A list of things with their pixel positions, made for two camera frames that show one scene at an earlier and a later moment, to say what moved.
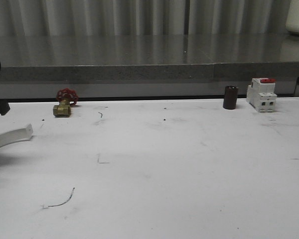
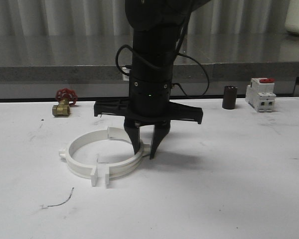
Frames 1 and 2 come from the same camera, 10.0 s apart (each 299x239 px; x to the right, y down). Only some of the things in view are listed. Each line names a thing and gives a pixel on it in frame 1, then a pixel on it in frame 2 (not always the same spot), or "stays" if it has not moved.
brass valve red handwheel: x=65 y=96 stays
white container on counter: x=297 y=19 stays
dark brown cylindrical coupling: x=230 y=96 stays
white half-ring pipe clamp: x=3 y=138 to x=80 y=169
